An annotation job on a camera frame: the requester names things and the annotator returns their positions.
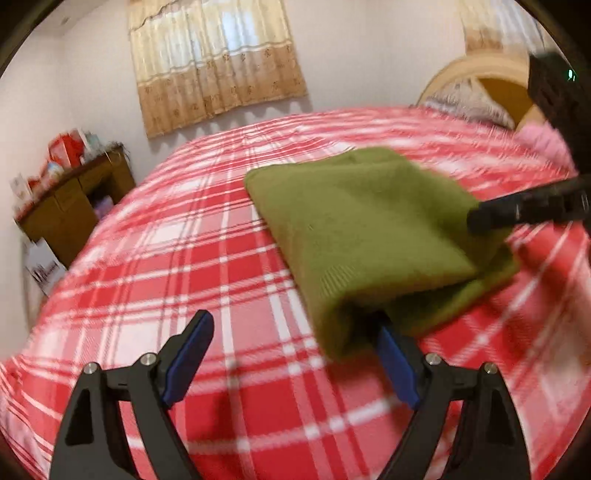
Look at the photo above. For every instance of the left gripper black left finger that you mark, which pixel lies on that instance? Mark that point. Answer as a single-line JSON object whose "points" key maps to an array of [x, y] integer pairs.
{"points": [[92, 442]]}

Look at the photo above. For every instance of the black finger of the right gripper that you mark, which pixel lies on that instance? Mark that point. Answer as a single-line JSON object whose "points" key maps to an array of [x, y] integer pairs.
{"points": [[559, 202]]}

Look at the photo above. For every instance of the green striped knit sweater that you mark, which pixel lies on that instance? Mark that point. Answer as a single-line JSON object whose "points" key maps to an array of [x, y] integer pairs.
{"points": [[369, 235]]}

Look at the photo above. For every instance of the cream arched bed headboard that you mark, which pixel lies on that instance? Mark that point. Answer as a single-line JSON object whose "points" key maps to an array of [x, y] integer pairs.
{"points": [[503, 76]]}

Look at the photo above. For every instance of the pink fluffy blanket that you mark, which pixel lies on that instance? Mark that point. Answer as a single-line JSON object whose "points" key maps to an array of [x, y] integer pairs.
{"points": [[546, 141]]}

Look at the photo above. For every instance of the grey patterned pillow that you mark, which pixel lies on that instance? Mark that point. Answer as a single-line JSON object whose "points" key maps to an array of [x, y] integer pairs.
{"points": [[465, 100]]}

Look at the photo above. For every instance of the beige curtain near headboard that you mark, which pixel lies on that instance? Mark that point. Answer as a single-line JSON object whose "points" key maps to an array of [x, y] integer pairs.
{"points": [[502, 26]]}

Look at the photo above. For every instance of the white printed bag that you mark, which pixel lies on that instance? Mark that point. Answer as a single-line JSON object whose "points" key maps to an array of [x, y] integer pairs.
{"points": [[44, 267]]}

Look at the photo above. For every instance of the brown wooden desk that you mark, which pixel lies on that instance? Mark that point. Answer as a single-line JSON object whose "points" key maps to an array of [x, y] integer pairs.
{"points": [[64, 215]]}

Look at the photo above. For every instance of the red white plaid bedspread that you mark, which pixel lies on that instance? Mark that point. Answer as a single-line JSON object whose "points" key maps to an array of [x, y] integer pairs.
{"points": [[265, 404]]}

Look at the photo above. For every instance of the red bag on desk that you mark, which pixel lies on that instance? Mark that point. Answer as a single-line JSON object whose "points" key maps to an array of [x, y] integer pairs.
{"points": [[67, 149]]}

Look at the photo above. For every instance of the beige patterned window curtain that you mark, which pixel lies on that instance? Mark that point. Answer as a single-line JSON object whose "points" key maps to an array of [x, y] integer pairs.
{"points": [[195, 60]]}

